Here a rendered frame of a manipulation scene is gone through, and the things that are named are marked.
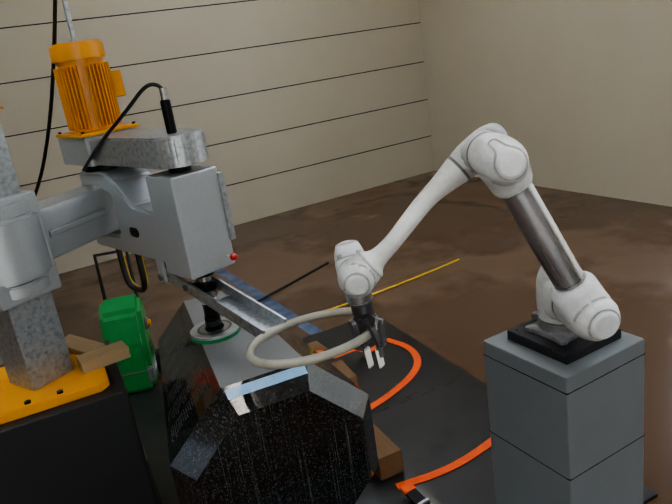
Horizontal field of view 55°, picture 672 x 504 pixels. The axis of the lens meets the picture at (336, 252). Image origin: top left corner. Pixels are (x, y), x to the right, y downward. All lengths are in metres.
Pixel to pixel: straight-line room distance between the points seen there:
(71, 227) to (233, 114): 5.02
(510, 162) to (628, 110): 5.15
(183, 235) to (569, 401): 1.53
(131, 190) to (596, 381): 2.02
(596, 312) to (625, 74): 5.00
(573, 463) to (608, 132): 5.10
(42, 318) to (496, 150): 1.90
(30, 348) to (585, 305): 2.09
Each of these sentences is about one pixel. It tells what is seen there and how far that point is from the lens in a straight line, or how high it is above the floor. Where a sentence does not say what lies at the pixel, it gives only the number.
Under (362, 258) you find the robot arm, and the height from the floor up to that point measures 1.31.
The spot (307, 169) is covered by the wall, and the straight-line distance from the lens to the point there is 8.25.
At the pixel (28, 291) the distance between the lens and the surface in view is 2.78.
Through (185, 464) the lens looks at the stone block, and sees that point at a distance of 2.50.
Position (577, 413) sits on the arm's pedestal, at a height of 0.65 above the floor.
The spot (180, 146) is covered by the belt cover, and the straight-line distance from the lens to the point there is 2.55.
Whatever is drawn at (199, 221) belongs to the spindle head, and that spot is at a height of 1.34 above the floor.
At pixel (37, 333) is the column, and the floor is 1.00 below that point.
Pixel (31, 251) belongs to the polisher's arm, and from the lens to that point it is 2.75.
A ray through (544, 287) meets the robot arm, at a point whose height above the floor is 1.04.
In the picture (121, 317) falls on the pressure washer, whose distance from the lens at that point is 4.30.
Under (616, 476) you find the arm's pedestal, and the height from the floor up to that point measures 0.30.
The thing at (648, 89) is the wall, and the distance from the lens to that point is 6.87.
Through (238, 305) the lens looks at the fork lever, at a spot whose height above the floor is 0.98.
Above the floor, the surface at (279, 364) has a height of 0.98.
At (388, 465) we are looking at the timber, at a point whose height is 0.08.
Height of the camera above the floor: 1.95
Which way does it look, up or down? 18 degrees down
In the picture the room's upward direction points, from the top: 8 degrees counter-clockwise
